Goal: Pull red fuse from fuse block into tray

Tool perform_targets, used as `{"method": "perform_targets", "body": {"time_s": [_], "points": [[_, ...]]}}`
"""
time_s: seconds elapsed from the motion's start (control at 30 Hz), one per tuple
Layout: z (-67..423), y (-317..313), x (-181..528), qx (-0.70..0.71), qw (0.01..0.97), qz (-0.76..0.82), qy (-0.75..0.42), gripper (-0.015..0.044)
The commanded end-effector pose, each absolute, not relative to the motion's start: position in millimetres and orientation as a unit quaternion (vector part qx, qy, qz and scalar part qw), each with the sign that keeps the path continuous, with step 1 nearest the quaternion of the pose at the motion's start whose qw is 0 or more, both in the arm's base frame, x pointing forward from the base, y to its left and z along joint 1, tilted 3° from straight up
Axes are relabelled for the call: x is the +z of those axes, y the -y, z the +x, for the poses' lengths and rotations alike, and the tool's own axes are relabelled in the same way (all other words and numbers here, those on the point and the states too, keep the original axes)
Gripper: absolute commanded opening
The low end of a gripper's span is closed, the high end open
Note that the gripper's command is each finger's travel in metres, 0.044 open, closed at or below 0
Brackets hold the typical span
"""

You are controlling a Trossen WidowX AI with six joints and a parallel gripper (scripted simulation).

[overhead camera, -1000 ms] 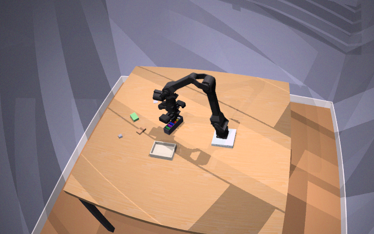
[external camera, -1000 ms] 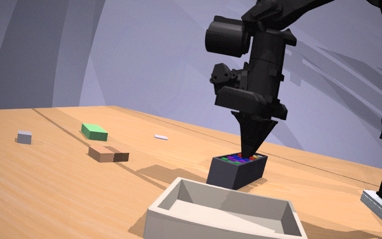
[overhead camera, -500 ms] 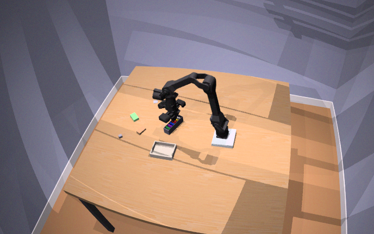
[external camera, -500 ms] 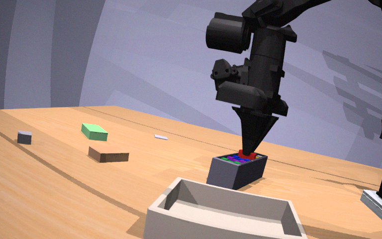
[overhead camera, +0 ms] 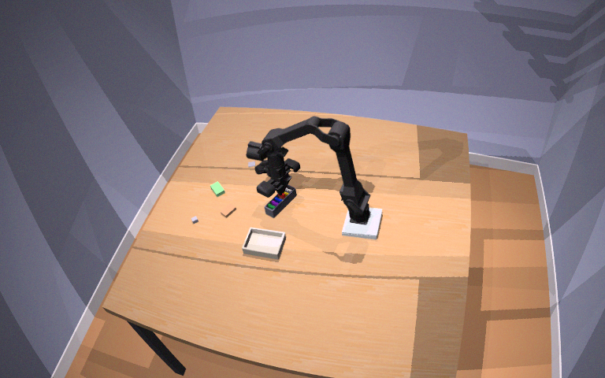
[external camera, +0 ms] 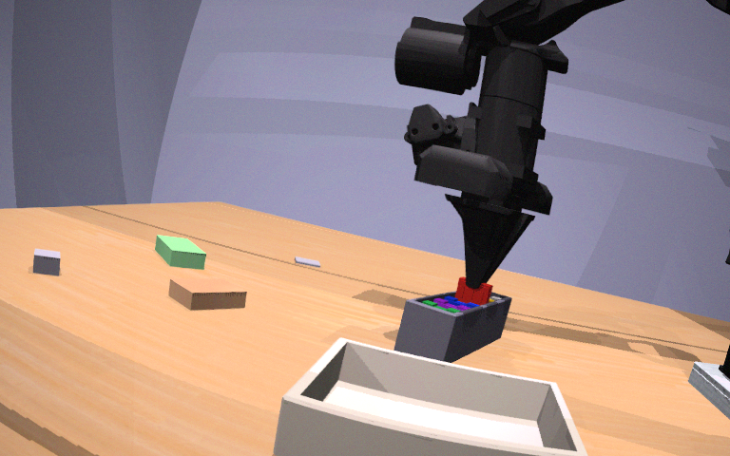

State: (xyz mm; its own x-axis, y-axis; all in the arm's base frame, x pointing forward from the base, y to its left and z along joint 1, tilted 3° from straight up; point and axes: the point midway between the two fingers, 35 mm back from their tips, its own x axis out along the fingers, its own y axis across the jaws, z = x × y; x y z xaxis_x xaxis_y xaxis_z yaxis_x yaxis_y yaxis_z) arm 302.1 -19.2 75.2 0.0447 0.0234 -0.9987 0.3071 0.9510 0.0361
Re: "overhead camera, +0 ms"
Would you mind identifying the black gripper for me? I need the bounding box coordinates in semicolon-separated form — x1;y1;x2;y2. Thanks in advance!
256;158;300;198

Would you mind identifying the tan flat block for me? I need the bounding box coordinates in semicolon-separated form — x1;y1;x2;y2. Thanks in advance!
221;203;236;218

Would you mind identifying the light green block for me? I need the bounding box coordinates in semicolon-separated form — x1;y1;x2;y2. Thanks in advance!
210;181;225;197

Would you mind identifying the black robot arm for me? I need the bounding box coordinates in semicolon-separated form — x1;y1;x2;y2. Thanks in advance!
247;117;371;225

